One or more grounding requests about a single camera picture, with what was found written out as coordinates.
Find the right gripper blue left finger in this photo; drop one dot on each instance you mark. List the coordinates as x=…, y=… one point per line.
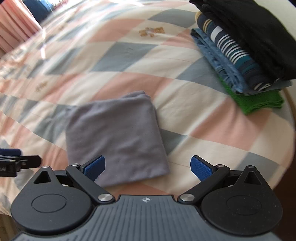
x=83, y=177

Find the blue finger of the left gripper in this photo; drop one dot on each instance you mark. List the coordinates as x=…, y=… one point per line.
x=27, y=162
x=10, y=152

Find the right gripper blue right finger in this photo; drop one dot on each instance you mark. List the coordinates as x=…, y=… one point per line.
x=210, y=176

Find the grey purple garment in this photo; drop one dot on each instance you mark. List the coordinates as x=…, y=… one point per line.
x=124, y=131

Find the green folded garment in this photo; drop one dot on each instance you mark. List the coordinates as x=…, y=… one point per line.
x=251, y=103

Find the blue denim folded garment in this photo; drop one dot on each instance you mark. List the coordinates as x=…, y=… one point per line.
x=225, y=69

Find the striped navy folded garment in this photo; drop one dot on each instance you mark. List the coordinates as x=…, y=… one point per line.
x=240, y=58

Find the checkered pink grey duvet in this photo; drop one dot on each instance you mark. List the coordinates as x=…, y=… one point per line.
x=105, y=49

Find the pink left curtain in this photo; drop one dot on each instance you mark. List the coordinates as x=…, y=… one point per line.
x=17, y=24

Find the black folded garment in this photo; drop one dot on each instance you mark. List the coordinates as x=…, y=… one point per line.
x=258, y=32

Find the blue object on windowsill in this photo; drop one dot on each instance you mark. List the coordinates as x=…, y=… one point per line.
x=40, y=9

